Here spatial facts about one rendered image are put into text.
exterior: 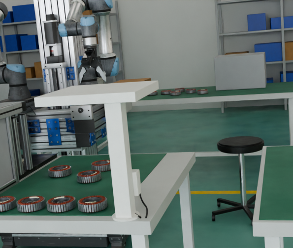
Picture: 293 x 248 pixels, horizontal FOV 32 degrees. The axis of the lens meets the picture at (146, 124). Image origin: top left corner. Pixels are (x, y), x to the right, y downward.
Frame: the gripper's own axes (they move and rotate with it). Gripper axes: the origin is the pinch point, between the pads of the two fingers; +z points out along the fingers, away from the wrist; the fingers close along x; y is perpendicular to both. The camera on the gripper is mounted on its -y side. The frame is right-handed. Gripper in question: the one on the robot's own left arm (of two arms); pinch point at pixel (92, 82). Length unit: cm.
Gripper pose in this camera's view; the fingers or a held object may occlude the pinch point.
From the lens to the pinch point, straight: 284.4
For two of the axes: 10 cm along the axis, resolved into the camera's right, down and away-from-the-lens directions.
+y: 2.2, -1.9, 9.6
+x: -9.7, 0.4, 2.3
